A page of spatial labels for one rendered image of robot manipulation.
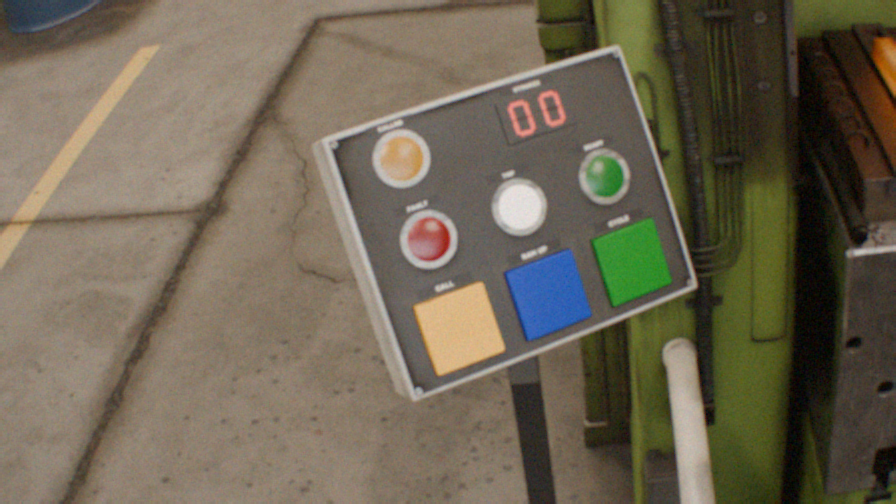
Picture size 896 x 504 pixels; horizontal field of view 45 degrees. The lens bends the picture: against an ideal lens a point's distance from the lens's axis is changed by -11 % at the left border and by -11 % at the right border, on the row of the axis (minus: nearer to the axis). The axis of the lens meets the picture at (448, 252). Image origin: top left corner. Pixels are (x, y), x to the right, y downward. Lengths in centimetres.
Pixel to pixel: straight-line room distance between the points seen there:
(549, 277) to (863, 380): 54
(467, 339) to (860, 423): 66
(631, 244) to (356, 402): 153
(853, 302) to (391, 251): 61
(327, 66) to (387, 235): 305
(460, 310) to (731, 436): 78
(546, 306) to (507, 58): 285
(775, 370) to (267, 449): 127
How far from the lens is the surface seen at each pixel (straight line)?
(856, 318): 152
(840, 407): 162
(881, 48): 172
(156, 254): 345
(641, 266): 129
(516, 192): 124
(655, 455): 190
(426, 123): 123
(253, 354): 295
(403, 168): 121
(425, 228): 122
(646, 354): 176
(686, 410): 164
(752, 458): 195
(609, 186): 128
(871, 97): 165
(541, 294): 125
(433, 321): 122
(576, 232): 127
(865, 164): 151
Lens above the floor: 176
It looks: 34 degrees down
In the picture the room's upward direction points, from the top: 11 degrees counter-clockwise
